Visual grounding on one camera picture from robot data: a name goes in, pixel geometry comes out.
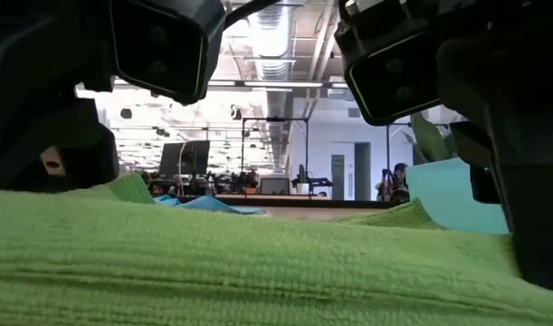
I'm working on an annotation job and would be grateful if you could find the person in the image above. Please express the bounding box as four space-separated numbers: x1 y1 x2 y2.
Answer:
376 162 411 203

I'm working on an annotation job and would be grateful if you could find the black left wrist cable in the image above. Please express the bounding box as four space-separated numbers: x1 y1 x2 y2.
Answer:
223 0 280 29

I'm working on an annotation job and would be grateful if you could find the black aluminium table frame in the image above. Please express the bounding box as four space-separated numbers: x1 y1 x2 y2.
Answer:
176 193 408 210

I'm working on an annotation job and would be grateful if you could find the dark doorway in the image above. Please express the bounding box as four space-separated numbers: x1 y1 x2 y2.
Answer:
354 142 372 201

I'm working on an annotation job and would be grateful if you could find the green snake plant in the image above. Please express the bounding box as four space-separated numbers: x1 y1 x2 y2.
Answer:
409 111 458 163

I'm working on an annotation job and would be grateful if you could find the black background frame stand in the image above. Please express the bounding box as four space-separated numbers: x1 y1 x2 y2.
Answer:
241 116 310 197

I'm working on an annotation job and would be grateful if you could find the blue microfiber towel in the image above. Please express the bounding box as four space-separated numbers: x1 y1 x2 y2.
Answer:
153 194 266 216

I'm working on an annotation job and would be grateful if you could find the green translucent plastic basket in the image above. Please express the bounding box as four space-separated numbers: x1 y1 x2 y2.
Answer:
405 157 510 235

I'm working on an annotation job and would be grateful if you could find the black background monitor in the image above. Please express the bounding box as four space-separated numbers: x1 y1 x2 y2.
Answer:
157 139 212 178

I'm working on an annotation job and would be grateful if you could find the small background potted plant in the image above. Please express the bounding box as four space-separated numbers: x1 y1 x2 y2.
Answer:
295 163 311 196

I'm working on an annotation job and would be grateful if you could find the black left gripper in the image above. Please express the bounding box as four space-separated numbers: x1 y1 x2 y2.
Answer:
0 0 120 192

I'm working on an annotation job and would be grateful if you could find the green microfiber towel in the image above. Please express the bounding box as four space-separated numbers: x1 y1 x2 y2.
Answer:
0 171 553 326

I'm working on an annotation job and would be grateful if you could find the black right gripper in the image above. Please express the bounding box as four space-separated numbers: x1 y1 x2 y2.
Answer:
437 17 553 293

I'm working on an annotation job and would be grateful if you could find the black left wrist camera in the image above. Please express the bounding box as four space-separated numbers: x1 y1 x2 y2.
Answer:
109 0 226 106

